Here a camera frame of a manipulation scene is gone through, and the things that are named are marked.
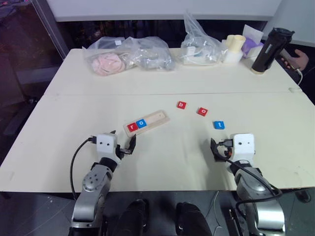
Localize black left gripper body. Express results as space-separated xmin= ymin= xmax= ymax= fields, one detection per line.
xmin=115 ymin=144 xmax=131 ymax=158

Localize white paper sheet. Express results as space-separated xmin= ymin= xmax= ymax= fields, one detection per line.
xmin=242 ymin=24 xmax=264 ymax=41

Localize plastic bag with white items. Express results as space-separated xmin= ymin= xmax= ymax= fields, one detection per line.
xmin=180 ymin=9 xmax=228 ymax=66

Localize white charging cable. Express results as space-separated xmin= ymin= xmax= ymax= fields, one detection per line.
xmin=296 ymin=68 xmax=304 ymax=87

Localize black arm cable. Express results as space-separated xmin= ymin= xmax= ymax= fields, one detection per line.
xmin=69 ymin=136 xmax=98 ymax=200
xmin=218 ymin=139 xmax=283 ymax=222

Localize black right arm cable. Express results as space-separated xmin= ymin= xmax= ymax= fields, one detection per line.
xmin=218 ymin=139 xmax=283 ymax=222

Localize wooden letter tray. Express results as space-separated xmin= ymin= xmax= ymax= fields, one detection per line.
xmin=123 ymin=110 xmax=171 ymax=138

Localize plastic bag with grey items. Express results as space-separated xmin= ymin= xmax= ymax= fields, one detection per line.
xmin=120 ymin=36 xmax=177 ymax=72

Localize black floor bracket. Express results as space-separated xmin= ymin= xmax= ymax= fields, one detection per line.
xmin=227 ymin=208 xmax=243 ymax=236

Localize plastic bag with pink item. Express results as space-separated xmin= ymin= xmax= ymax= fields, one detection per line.
xmin=82 ymin=36 xmax=128 ymax=77

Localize dark rounded shape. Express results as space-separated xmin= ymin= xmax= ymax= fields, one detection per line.
xmin=175 ymin=201 xmax=214 ymax=236
xmin=115 ymin=198 xmax=150 ymax=236

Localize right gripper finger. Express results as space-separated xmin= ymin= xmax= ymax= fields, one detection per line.
xmin=210 ymin=138 xmax=219 ymax=161

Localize cream plastic cups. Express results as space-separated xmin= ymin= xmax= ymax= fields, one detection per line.
xmin=225 ymin=34 xmax=247 ymax=54

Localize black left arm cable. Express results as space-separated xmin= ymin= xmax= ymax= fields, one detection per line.
xmin=69 ymin=136 xmax=98 ymax=200

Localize black drink bottle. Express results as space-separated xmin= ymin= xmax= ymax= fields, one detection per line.
xmin=251 ymin=27 xmax=295 ymax=74

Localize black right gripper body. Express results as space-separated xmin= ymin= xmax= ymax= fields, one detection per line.
xmin=215 ymin=146 xmax=234 ymax=162

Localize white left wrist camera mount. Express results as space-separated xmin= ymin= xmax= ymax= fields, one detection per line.
xmin=95 ymin=133 xmax=123 ymax=165

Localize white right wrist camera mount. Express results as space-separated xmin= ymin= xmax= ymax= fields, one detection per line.
xmin=230 ymin=133 xmax=255 ymax=163

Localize bystander bare hand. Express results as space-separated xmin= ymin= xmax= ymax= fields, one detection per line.
xmin=285 ymin=48 xmax=310 ymax=71

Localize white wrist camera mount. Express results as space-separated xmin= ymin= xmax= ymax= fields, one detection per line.
xmin=95 ymin=133 xmax=123 ymax=165
xmin=230 ymin=133 xmax=255 ymax=163

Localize thin white floor wire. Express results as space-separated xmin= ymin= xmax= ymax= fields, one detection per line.
xmin=212 ymin=190 xmax=223 ymax=232

